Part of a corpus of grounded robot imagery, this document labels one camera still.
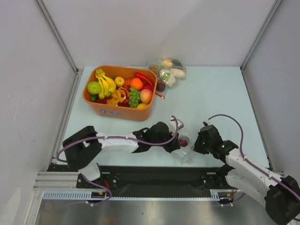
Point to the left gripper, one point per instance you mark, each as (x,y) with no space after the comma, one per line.
(173,145)

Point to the red fake apple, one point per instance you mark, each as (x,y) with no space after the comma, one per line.
(147,87)

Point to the clear zip top bag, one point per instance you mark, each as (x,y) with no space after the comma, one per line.
(184,154)

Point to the yellow fake apple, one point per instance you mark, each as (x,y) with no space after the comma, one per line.
(119,81)

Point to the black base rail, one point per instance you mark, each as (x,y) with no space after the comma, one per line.
(161,182)

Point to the fake orange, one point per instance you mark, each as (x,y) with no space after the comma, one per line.
(136,83)

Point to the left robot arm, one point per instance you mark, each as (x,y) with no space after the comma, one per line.
(80,150)

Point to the dark red fake plum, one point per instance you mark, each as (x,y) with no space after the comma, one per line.
(160,87)

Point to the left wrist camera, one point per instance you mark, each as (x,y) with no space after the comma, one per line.
(175,125)

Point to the orange plastic bin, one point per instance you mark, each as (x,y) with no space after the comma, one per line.
(116,105)

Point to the fake lemon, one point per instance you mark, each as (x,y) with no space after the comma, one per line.
(142,106)

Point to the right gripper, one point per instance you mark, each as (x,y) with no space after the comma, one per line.
(199,144)

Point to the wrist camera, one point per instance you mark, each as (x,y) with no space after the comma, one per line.
(207,123)
(175,125)

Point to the yellow fake banana bunch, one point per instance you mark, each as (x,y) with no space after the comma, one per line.
(107,84)

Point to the red fake chili pepper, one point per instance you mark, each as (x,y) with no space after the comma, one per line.
(144,79)

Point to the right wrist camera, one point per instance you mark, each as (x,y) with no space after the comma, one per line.
(207,123)

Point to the dark red fake beet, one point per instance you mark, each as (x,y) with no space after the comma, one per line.
(183,141)

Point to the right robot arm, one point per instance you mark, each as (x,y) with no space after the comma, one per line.
(280,196)

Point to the fake peach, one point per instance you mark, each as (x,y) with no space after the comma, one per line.
(146,96)

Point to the green fake grapes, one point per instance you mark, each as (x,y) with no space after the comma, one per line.
(134,97)

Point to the green fake pear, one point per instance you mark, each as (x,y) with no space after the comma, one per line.
(94,88)

